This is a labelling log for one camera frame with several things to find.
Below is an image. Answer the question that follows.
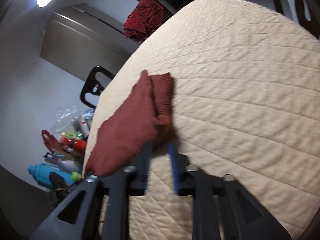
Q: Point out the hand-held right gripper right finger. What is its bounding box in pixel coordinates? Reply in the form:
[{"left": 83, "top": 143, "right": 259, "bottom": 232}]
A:
[{"left": 168, "top": 142, "right": 292, "bottom": 240}]

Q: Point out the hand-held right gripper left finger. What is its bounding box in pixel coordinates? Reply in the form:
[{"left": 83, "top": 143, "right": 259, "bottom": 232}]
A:
[{"left": 30, "top": 141, "right": 154, "bottom": 240}]

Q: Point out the rust brown knit sweater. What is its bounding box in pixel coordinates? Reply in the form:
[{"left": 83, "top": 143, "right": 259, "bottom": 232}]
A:
[{"left": 84, "top": 70, "right": 175, "bottom": 178}]

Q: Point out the red reindeer bottle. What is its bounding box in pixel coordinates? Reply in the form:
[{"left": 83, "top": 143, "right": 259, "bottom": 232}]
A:
[{"left": 70, "top": 140, "right": 87, "bottom": 153}]

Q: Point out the white box with red mark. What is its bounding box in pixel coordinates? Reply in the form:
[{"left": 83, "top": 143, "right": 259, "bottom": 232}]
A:
[{"left": 71, "top": 116, "right": 89, "bottom": 138}]

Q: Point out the clear plastic bag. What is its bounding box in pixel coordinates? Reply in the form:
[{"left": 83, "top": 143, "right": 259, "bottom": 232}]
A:
[{"left": 50, "top": 106, "right": 94, "bottom": 135}]

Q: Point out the black chair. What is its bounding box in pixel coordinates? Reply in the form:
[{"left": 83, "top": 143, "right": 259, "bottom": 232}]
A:
[
  {"left": 265, "top": 0, "right": 320, "bottom": 39},
  {"left": 80, "top": 66, "right": 115, "bottom": 108}
]

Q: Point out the light blue bottle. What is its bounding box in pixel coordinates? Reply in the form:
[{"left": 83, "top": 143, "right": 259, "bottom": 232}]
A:
[{"left": 27, "top": 163, "right": 75, "bottom": 188}]

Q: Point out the beige quilted table cover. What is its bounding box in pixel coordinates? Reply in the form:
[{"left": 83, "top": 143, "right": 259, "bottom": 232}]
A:
[{"left": 82, "top": 0, "right": 320, "bottom": 240}]

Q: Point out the grey tall cabinet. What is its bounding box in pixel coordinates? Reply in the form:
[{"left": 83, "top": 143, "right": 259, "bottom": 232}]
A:
[{"left": 40, "top": 4, "right": 142, "bottom": 80}]

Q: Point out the red plaid cloth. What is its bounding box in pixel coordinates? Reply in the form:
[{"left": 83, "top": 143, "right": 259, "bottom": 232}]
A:
[{"left": 123, "top": 0, "right": 166, "bottom": 43}]

